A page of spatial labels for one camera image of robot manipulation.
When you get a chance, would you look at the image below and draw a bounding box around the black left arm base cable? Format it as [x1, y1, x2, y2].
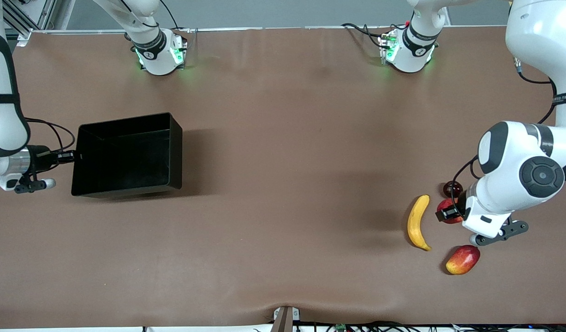
[341, 22, 387, 49]

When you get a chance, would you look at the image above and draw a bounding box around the red yellow mango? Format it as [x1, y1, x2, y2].
[446, 245, 481, 275]

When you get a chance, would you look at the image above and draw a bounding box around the black right arm base cable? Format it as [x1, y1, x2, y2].
[161, 0, 180, 30]

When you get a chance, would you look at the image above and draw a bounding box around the black arm base cable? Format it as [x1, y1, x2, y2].
[161, 0, 180, 30]
[341, 22, 387, 49]

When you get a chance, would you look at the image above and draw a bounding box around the small red yellow apple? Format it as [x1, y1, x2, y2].
[436, 198, 464, 225]

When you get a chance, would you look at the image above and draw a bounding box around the black plastic box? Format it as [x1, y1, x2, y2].
[71, 112, 183, 200]

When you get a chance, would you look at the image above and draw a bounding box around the aluminium frame post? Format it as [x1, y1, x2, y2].
[1, 0, 57, 43]

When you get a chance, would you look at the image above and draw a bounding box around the dark purple plum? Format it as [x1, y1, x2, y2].
[443, 181, 464, 199]

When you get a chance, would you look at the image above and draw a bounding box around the yellow banana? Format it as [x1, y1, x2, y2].
[407, 195, 433, 252]

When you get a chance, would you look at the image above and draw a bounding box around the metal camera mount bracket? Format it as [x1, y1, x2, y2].
[273, 306, 301, 332]

